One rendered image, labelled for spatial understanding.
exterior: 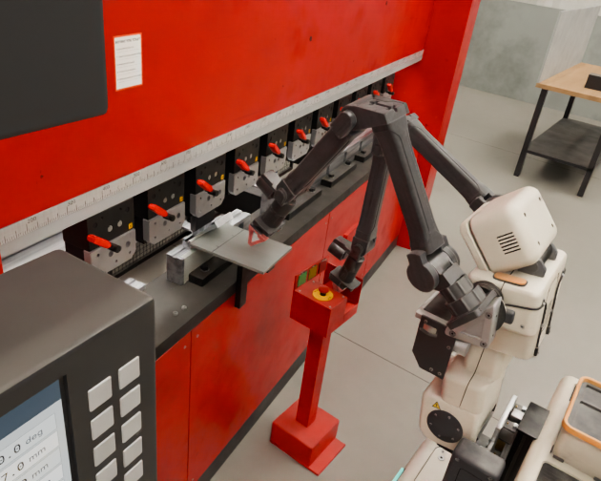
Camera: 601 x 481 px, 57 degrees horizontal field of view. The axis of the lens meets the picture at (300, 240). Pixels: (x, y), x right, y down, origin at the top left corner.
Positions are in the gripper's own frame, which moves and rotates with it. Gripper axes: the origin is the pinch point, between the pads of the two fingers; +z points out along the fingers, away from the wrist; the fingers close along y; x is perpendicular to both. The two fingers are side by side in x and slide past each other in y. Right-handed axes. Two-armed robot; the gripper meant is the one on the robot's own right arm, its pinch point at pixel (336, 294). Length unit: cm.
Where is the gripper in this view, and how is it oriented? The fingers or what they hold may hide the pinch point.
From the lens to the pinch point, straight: 203.7
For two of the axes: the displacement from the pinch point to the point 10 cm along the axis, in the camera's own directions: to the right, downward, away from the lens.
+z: -3.3, 7.3, 6.0
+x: -6.0, 3.4, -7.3
